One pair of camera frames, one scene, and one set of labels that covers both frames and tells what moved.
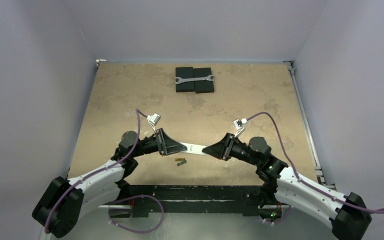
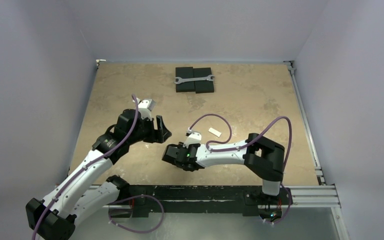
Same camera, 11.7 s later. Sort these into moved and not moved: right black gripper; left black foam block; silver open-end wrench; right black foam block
Moved: right black gripper
Not moved: left black foam block; silver open-end wrench; right black foam block
